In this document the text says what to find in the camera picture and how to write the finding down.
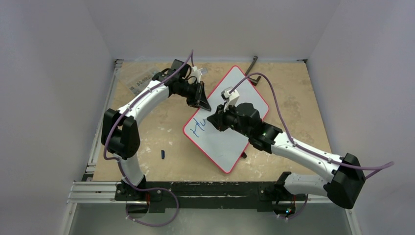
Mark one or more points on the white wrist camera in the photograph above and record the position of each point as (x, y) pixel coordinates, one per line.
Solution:
(230, 97)
(196, 74)

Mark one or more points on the red-framed whiteboard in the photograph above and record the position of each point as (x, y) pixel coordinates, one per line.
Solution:
(223, 148)

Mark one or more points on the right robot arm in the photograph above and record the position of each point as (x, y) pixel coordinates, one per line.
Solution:
(338, 178)

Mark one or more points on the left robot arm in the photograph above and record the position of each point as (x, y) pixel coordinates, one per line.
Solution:
(120, 134)

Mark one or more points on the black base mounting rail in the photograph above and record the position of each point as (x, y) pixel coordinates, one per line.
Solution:
(259, 196)

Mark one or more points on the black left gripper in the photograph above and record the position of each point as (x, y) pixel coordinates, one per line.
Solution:
(199, 99)

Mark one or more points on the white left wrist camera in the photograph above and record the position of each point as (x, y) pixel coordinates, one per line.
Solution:
(196, 74)

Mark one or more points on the aluminium frame rail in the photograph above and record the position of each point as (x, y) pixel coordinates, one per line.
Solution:
(99, 192)

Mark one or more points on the clear plastic screw box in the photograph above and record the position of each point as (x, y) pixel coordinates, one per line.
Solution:
(135, 76)

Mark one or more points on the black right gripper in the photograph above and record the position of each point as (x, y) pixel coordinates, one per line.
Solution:
(221, 117)

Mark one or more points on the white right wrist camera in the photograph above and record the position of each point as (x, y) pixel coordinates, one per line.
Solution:
(230, 97)

